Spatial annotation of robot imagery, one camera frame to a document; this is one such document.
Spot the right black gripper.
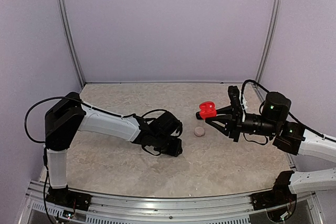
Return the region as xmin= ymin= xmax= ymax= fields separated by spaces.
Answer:
xmin=206 ymin=104 xmax=279 ymax=142

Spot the red earbud charging case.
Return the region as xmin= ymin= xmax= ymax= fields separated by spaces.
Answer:
xmin=199 ymin=101 xmax=216 ymax=120

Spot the pink earbud charging case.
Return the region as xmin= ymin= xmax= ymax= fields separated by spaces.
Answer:
xmin=194 ymin=126 xmax=205 ymax=137

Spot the black earbud charging case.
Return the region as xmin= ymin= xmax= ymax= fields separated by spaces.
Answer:
xmin=195 ymin=112 xmax=203 ymax=120

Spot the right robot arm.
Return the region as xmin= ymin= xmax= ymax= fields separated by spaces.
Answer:
xmin=197 ymin=86 xmax=335 ymax=205

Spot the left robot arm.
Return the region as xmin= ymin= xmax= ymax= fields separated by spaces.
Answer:
xmin=45 ymin=92 xmax=183 ymax=206

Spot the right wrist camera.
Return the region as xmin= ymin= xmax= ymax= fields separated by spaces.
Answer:
xmin=228 ymin=86 xmax=245 ymax=120

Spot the right camera cable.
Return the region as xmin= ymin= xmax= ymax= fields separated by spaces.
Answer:
xmin=240 ymin=79 xmax=267 ymax=104

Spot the front aluminium rail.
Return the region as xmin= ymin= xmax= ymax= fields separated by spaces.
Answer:
xmin=15 ymin=181 xmax=324 ymax=223

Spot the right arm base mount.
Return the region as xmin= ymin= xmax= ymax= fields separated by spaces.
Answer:
xmin=250 ymin=170 xmax=297 ymax=210

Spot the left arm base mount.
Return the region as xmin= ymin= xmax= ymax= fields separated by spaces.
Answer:
xmin=46 ymin=187 xmax=92 ymax=211

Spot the right aluminium frame post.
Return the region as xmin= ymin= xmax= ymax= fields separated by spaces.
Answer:
xmin=255 ymin=0 xmax=281 ymax=83

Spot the aluminium frame post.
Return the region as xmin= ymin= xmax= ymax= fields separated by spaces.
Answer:
xmin=57 ymin=0 xmax=86 ymax=88
xmin=255 ymin=0 xmax=281 ymax=83

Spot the left aluminium frame post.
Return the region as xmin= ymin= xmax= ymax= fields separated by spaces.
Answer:
xmin=57 ymin=0 xmax=86 ymax=88

